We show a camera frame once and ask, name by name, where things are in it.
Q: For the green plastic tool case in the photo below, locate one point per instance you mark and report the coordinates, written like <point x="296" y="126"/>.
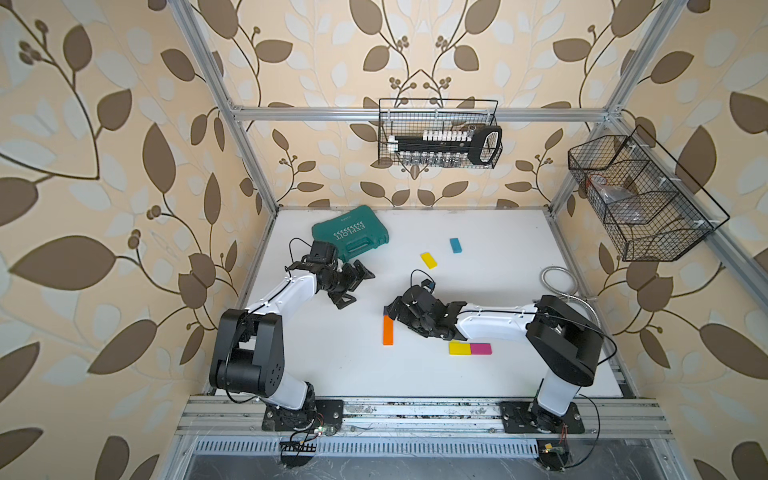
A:
<point x="353" y="233"/>

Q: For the right wire basket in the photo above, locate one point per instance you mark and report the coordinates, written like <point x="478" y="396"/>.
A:
<point x="680" y="212"/>

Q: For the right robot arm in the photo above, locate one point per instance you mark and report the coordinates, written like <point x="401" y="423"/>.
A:
<point x="568" y="343"/>

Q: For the yellow block beside orange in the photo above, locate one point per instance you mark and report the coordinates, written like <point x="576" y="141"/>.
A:
<point x="429" y="260"/>

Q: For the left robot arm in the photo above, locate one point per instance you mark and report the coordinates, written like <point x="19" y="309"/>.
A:
<point x="248" y="354"/>

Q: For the back wire basket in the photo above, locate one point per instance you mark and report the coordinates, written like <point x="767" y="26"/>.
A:
<point x="412" y="116"/>

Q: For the teal block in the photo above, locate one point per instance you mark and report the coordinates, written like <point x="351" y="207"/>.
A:
<point x="456" y="246"/>

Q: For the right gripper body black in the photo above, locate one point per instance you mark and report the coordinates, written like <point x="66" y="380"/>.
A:
<point x="406" y="316"/>

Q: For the magenta block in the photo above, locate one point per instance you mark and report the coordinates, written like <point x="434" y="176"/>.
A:
<point x="481" y="349"/>

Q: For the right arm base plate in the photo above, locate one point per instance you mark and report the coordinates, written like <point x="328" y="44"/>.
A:
<point x="528" y="417"/>

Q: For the orange long block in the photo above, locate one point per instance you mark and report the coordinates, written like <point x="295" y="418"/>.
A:
<point x="388" y="331"/>

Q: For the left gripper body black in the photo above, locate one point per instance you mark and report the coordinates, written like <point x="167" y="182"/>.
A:
<point x="345" y="280"/>

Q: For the black tool in basket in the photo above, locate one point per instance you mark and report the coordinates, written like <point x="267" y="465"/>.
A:
<point x="474" y="147"/>

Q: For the yellow block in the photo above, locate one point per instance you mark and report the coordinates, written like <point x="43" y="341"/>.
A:
<point x="429" y="260"/>
<point x="460" y="349"/>

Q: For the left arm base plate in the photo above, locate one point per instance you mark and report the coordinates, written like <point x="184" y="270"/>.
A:
<point x="322" y="415"/>

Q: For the wire basket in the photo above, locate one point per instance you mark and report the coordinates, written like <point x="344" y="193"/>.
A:
<point x="680" y="212"/>
<point x="412" y="116"/>

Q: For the plastic bag in basket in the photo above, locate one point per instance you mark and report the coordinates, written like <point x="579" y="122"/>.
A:
<point x="617" y="204"/>

